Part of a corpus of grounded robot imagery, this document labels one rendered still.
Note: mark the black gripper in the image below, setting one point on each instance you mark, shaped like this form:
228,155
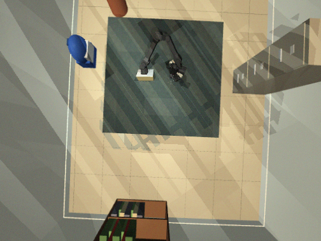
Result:
175,75

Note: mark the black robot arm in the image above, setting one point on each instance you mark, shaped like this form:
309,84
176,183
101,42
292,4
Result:
177,57

